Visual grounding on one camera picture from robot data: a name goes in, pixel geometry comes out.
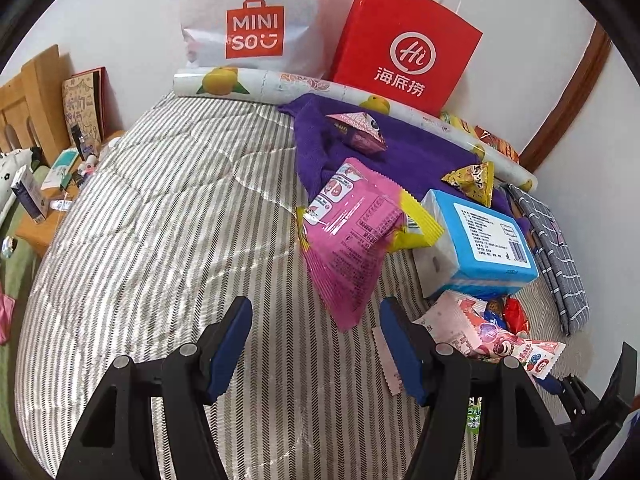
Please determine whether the blue snack packet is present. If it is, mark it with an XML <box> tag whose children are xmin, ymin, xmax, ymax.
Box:
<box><xmin>483</xmin><ymin>298</ymin><xmax>508</xmax><ymax>330</ymax></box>

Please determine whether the panda print snack packet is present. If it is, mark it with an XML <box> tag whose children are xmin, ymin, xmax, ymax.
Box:
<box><xmin>326</xmin><ymin>112</ymin><xmax>387</xmax><ymax>155</ymax></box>

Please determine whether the white spotted plush pillow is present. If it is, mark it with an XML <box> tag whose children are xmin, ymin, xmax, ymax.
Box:
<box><xmin>0</xmin><ymin>148</ymin><xmax>32</xmax><ymax>226</ymax></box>

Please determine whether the yellow triangle snack packet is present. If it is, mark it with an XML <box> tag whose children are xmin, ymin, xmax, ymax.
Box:
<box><xmin>442</xmin><ymin>162</ymin><xmax>495</xmax><ymax>207</ymax></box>

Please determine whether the green snack packet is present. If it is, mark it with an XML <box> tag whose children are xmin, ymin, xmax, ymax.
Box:
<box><xmin>466</xmin><ymin>396</ymin><xmax>482</xmax><ymax>434</ymax></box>

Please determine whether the pink yellow snack packet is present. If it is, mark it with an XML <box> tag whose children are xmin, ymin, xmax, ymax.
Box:
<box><xmin>296</xmin><ymin>157</ymin><xmax>444</xmax><ymax>332</ymax></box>

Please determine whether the white Miniso plastic bag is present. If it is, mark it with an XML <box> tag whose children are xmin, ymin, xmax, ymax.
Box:
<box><xmin>179</xmin><ymin>0</ymin><xmax>329</xmax><ymax>77</ymax></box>

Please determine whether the wooden bedside table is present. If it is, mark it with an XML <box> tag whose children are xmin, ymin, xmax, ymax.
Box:
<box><xmin>14</xmin><ymin>129</ymin><xmax>126</xmax><ymax>258</ymax></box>

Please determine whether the brown wooden door frame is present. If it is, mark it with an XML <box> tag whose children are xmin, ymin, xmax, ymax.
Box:
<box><xmin>520</xmin><ymin>23</ymin><xmax>612</xmax><ymax>174</ymax></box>

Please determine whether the small red snack packet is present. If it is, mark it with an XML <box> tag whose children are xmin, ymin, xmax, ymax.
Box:
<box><xmin>503</xmin><ymin>297</ymin><xmax>530</xmax><ymax>337</ymax></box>

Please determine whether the red Haidilao paper bag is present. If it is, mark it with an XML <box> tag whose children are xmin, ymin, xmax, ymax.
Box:
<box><xmin>329</xmin><ymin>0</ymin><xmax>483</xmax><ymax>115</ymax></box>

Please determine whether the grey checked fabric bundle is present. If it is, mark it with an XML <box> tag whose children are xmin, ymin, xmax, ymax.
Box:
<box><xmin>504</xmin><ymin>184</ymin><xmax>590</xmax><ymax>337</ymax></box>

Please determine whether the pink bear snack packet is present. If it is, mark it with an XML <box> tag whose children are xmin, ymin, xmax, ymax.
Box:
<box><xmin>474</xmin><ymin>321</ymin><xmax>565</xmax><ymax>379</ymax></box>

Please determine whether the blue tissue box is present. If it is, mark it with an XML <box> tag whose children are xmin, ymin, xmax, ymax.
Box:
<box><xmin>412</xmin><ymin>190</ymin><xmax>538</xmax><ymax>300</ymax></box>

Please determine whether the striped quilted mattress cover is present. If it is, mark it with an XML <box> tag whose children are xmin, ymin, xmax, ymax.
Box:
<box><xmin>14</xmin><ymin>94</ymin><xmax>426</xmax><ymax>479</ymax></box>

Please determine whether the orange chips bag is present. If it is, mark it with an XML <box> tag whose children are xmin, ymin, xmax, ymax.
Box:
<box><xmin>474</xmin><ymin>126</ymin><xmax>520</xmax><ymax>164</ymax></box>

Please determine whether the strawberry candy bag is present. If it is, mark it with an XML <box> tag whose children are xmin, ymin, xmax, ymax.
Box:
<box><xmin>372</xmin><ymin>290</ymin><xmax>486</xmax><ymax>405</ymax></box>

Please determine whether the wooden headboard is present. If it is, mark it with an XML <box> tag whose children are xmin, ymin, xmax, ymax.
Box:
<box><xmin>0</xmin><ymin>44</ymin><xmax>70</xmax><ymax>166</ymax></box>

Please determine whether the yellow chips bag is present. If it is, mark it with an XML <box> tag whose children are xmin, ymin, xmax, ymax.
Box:
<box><xmin>439</xmin><ymin>110</ymin><xmax>476</xmax><ymax>138</ymax></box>

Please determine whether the purple towel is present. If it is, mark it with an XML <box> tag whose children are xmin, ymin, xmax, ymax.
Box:
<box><xmin>279</xmin><ymin>93</ymin><xmax>480</xmax><ymax>200</ymax></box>

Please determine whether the lemon print paper roll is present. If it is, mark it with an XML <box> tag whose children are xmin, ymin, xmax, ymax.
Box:
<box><xmin>172</xmin><ymin>67</ymin><xmax>538</xmax><ymax>192</ymax></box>

